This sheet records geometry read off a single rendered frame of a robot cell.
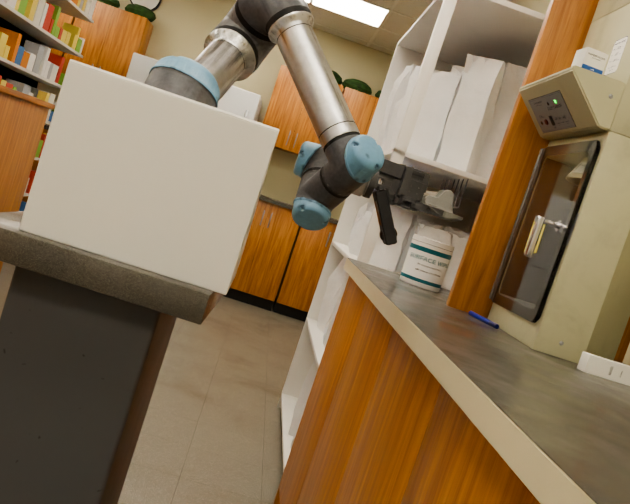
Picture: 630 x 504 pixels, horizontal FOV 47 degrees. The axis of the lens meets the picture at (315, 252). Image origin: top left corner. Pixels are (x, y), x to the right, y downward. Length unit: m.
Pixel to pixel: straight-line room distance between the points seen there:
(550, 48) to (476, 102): 0.90
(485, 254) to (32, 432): 1.22
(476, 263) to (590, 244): 0.40
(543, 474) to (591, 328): 0.92
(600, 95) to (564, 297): 0.41
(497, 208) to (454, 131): 0.98
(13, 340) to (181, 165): 0.33
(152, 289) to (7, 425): 0.29
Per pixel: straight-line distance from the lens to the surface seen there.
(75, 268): 0.93
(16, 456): 1.07
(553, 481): 0.68
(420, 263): 2.18
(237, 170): 0.92
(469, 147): 2.80
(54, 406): 1.04
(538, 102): 1.78
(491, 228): 1.88
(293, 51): 1.41
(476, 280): 1.89
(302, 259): 6.48
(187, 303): 0.90
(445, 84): 2.93
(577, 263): 1.57
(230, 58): 1.46
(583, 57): 1.64
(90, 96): 0.95
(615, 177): 1.59
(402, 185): 1.47
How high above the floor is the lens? 1.09
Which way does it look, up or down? 4 degrees down
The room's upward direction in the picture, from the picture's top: 18 degrees clockwise
